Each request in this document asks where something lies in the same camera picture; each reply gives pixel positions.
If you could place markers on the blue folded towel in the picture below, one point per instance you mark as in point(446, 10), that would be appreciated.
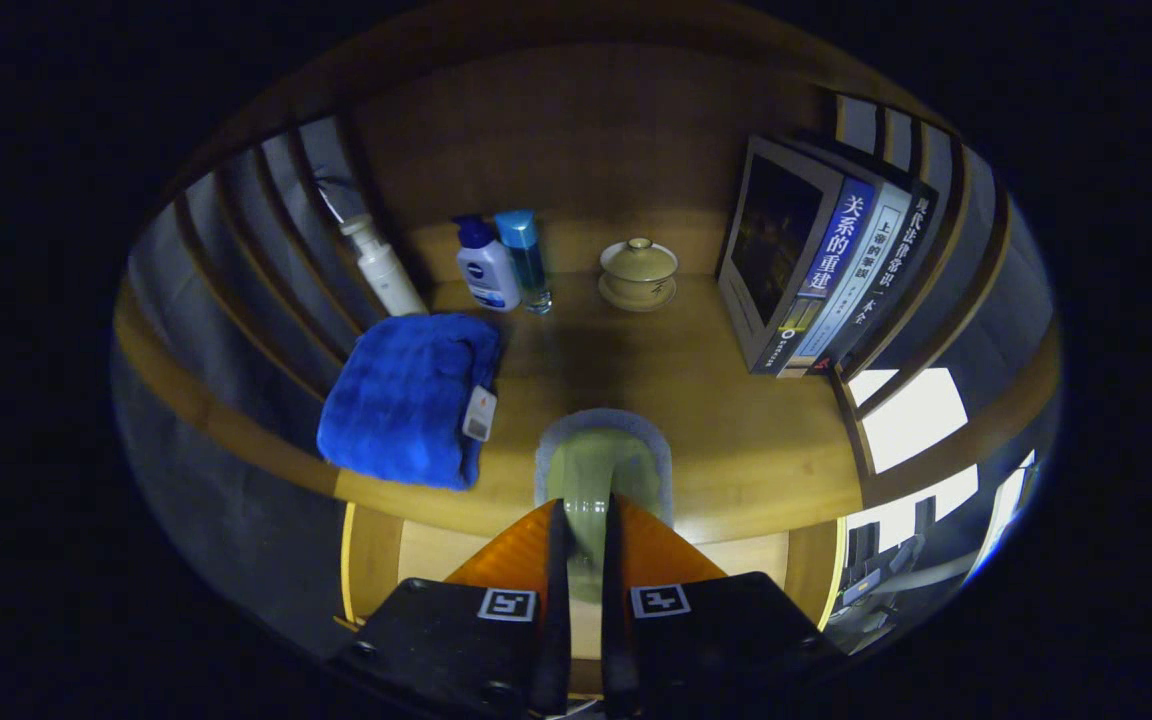
point(396, 400)

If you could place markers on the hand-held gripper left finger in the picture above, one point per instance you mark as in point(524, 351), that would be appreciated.
point(558, 620)

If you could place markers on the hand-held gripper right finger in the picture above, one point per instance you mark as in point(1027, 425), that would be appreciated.
point(614, 630)

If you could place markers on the pale spine book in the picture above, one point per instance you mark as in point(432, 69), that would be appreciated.
point(868, 265)

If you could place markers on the green scrub brush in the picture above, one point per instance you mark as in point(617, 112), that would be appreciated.
point(601, 470)

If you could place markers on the blue spine book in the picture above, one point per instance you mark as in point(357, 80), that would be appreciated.
point(776, 230)

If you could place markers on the wooden cabinet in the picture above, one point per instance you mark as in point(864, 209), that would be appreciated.
point(576, 130)

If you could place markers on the beige lidded teacup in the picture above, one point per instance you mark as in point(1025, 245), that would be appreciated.
point(639, 270)

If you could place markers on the white lotion bottle blue cap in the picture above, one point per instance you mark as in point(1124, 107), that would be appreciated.
point(488, 275)

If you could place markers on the wooden countertop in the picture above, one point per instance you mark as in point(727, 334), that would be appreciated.
point(696, 400)

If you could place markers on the white pump bottle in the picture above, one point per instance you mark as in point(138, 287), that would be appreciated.
point(386, 275)

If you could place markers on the teal capped clear bottle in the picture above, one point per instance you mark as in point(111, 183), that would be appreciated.
point(526, 260)

